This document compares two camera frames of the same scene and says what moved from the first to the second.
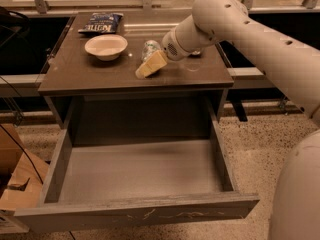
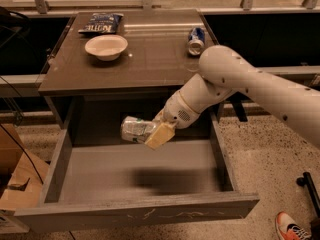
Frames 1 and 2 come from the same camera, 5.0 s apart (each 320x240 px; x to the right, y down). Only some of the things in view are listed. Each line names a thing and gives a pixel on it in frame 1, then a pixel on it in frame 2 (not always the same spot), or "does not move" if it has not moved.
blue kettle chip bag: x=102 y=23 does not move
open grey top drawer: x=111 y=185 does not move
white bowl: x=106 y=47 does not move
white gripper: x=170 y=46 to x=175 y=112
